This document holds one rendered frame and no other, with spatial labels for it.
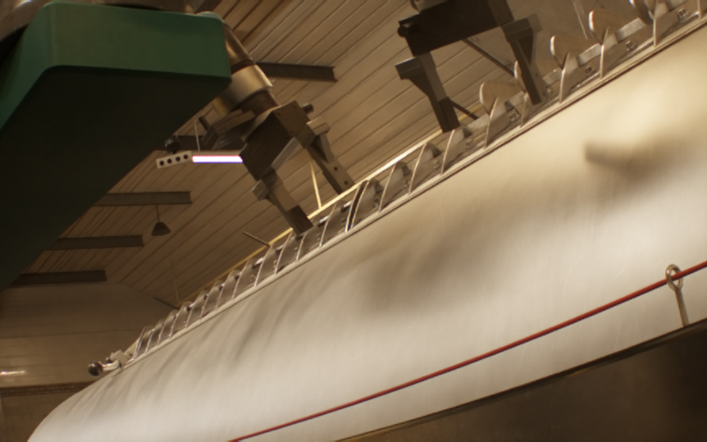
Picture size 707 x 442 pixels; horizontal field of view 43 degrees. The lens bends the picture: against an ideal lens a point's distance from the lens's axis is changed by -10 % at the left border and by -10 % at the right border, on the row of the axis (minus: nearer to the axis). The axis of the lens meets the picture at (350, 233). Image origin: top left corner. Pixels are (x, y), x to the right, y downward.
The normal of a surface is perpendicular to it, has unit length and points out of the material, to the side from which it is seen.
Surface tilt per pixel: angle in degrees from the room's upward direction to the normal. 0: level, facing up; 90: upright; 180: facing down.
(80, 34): 90
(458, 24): 114
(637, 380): 90
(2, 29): 90
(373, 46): 153
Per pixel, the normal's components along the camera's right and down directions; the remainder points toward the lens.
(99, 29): 0.62, -0.33
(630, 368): -0.82, 0.04
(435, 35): -0.54, 0.35
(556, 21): -0.24, 0.83
